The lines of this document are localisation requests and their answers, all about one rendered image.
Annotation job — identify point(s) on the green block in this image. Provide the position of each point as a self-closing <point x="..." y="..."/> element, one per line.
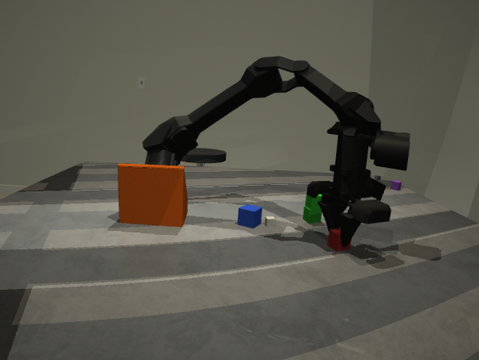
<point x="313" y="203"/>
<point x="312" y="216"/>

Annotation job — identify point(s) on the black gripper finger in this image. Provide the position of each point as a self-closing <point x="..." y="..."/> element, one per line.
<point x="331" y="214"/>
<point x="348" y="226"/>

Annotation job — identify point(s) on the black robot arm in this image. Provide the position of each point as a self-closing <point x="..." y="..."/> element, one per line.
<point x="358" y="127"/>

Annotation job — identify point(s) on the blue cube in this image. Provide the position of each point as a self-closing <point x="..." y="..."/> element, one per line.
<point x="249" y="216"/>

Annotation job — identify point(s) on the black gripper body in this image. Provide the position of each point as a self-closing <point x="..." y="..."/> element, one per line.
<point x="347" y="185"/>

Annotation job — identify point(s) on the small purple cube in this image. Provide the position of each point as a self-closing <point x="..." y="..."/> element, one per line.
<point x="396" y="185"/>

